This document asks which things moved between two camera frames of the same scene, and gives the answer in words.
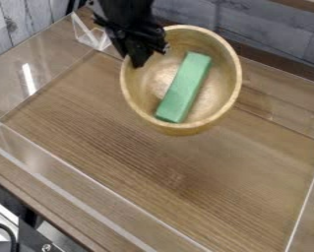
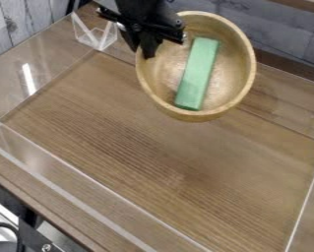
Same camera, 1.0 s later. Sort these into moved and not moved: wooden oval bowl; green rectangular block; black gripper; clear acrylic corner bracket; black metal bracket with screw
Moved: black gripper; green rectangular block; wooden oval bowl
Not moved: clear acrylic corner bracket; black metal bracket with screw
